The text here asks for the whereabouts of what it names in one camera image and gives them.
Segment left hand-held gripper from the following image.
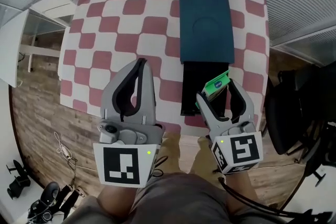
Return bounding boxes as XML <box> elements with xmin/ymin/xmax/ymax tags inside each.
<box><xmin>93</xmin><ymin>58</ymin><xmax>166</xmax><ymax>189</ymax></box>

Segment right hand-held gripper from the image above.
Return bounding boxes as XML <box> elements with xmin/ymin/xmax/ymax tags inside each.
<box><xmin>196</xmin><ymin>79</ymin><xmax>264</xmax><ymax>175</ymax></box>

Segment green card packet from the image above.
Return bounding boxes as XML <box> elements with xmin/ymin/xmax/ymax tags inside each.
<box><xmin>194</xmin><ymin>69</ymin><xmax>232</xmax><ymax>111</ymax></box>

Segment dark teal drawer box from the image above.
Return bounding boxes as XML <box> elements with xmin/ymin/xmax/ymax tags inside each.
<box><xmin>179</xmin><ymin>0</ymin><xmax>235</xmax><ymax>116</ymax></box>

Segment person's left forearm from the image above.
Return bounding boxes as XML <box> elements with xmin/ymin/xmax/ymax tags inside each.
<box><xmin>96</xmin><ymin>185</ymin><xmax>140</xmax><ymax>220</ymax></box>

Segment person's right forearm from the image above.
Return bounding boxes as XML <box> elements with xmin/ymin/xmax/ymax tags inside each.
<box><xmin>225</xmin><ymin>172</ymin><xmax>260</xmax><ymax>216</ymax></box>

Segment person's right leg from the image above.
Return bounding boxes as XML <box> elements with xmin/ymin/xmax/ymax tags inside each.
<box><xmin>189</xmin><ymin>136</ymin><xmax>220</xmax><ymax>175</ymax></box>

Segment person's leg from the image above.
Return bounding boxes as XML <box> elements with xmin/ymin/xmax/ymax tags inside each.
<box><xmin>159</xmin><ymin>131</ymin><xmax>182</xmax><ymax>174</ymax></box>
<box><xmin>189</xmin><ymin>136</ymin><xmax>220</xmax><ymax>175</ymax></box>

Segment black office chair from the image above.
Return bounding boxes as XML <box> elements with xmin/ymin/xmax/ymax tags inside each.
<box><xmin>264</xmin><ymin>64</ymin><xmax>336</xmax><ymax>187</ymax></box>

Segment person's left leg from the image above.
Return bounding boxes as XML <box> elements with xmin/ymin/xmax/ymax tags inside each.
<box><xmin>159</xmin><ymin>131</ymin><xmax>182</xmax><ymax>174</ymax></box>

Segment red white checkered tablecloth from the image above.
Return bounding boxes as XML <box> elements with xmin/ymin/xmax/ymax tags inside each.
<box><xmin>58</xmin><ymin>0</ymin><xmax>270</xmax><ymax>137</ymax></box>

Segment grey shorts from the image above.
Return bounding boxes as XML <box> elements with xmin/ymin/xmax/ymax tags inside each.
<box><xmin>62</xmin><ymin>172</ymin><xmax>266</xmax><ymax>224</ymax></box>

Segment white chair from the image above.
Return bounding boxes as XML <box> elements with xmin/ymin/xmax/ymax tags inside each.
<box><xmin>28</xmin><ymin>0</ymin><xmax>79</xmax><ymax>27</ymax></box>

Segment white desk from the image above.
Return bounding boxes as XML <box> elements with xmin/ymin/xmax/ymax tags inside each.
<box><xmin>0</xmin><ymin>9</ymin><xmax>61</xmax><ymax>89</ymax></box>

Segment black tripod equipment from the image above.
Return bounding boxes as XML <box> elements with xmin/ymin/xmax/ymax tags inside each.
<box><xmin>27</xmin><ymin>181</ymin><xmax>85</xmax><ymax>221</ymax></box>

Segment small black stand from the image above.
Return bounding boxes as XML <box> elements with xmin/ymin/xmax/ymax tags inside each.
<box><xmin>6</xmin><ymin>159</ymin><xmax>32</xmax><ymax>200</ymax></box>

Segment white cable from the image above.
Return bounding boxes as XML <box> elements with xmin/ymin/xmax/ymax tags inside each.
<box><xmin>54</xmin><ymin>131</ymin><xmax>98</xmax><ymax>172</ymax></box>

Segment thin black floor cable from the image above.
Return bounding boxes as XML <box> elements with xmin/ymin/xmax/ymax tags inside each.
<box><xmin>67</xmin><ymin>157</ymin><xmax>86</xmax><ymax>197</ymax></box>

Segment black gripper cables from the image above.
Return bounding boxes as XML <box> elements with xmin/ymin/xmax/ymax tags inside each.
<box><xmin>217</xmin><ymin>176</ymin><xmax>333</xmax><ymax>220</ymax></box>

